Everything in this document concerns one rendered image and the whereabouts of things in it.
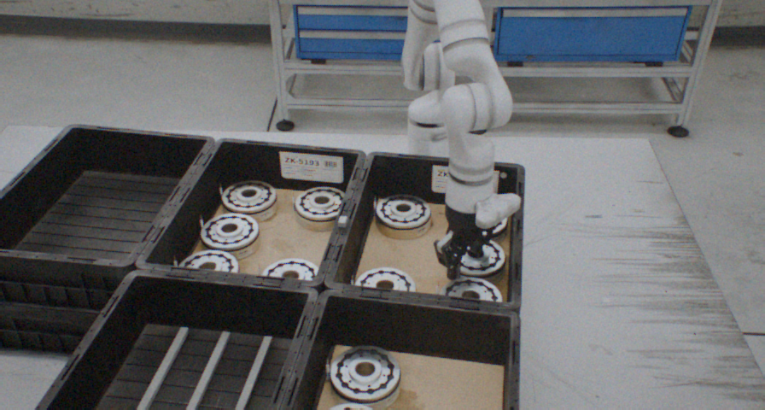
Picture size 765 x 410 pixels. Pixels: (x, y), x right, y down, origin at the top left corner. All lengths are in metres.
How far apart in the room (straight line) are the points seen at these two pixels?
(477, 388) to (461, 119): 0.40
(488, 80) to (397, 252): 0.40
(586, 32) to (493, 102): 2.15
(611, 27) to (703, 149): 0.63
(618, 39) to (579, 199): 1.58
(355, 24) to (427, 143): 1.64
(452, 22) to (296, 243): 0.51
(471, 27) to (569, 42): 2.13
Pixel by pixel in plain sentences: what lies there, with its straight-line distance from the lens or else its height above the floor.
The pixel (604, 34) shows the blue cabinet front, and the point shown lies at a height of 0.44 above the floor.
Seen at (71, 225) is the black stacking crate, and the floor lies 0.83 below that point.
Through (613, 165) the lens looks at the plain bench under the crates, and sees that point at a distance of 1.98.
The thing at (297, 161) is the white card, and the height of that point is 0.90.
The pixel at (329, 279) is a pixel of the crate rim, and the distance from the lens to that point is 1.23.
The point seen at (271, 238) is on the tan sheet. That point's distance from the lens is 1.48.
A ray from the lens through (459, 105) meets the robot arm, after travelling 1.16.
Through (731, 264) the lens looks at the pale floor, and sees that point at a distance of 2.94.
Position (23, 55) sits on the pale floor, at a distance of 4.38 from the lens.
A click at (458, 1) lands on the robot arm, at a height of 1.30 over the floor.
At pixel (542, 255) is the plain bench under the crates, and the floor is 0.70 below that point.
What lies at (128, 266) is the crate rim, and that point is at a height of 0.93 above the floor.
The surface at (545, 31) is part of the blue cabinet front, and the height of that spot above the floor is 0.45.
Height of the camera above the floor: 1.74
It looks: 35 degrees down
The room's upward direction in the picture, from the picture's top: straight up
